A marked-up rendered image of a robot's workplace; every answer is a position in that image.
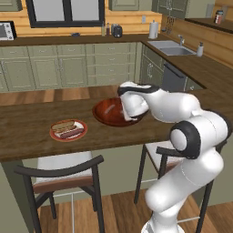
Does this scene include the green cupboards beside sink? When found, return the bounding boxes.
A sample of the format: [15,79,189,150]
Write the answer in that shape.
[139,45,167,87]

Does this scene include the green upper cupboards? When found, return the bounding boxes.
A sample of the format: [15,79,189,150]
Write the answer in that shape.
[0,0,189,20]

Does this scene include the small dark jar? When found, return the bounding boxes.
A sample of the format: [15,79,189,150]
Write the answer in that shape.
[214,9,225,25]

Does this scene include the white microwave oven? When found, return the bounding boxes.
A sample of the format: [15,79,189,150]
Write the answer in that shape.
[0,20,18,42]

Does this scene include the black framed window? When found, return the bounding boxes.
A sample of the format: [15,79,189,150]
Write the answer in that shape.
[25,0,106,29]

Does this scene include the white paper towel roll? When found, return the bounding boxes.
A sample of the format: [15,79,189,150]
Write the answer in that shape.
[147,19,160,40]

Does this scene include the red rimmed white plate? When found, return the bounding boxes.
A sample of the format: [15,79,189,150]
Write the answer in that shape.
[49,118,89,143]

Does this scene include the dark grey dishwasher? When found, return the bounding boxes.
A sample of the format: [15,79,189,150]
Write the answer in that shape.
[161,61,187,93]

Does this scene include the steel tap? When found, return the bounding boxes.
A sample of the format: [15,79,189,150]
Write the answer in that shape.
[177,34,187,46]

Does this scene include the hanging kitchen utensils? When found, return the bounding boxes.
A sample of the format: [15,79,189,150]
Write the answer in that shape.
[161,15,177,35]

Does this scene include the black toaster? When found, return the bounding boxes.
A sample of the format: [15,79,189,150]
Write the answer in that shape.
[111,24,124,39]

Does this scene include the steel sink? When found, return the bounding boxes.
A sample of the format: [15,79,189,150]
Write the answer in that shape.
[147,39,197,57]

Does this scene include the green lower cupboard run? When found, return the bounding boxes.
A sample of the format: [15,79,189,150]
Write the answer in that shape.
[0,42,142,93]

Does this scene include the reddish brown sausage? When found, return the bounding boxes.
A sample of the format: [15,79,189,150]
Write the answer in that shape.
[59,127,86,140]

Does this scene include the dark red wooden bowl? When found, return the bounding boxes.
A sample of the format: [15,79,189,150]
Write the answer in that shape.
[92,96,150,127]

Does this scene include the brown hot dog bun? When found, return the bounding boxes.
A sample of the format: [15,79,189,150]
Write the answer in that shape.
[51,119,77,133]

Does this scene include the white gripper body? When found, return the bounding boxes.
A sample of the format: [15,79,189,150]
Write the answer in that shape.
[120,99,140,122]

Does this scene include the dark stool with white seat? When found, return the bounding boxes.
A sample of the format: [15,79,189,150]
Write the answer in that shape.
[13,151,106,233]
[134,140,228,233]

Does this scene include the white soap dispenser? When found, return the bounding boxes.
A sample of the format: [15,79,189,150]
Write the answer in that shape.
[196,41,205,58]

